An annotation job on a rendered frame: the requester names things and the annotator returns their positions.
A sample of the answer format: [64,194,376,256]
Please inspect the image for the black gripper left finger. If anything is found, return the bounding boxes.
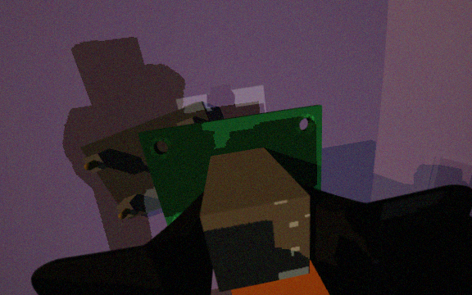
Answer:
[31,192,213,295]

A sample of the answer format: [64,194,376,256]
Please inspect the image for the grey base with gold-tipped posts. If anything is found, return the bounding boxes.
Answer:
[81,101,210,219]

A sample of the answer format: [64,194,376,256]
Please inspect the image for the green board with square handle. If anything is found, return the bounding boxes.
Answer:
[138,105,322,292]

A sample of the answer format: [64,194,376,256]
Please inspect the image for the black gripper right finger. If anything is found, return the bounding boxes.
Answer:
[298,183,472,295]

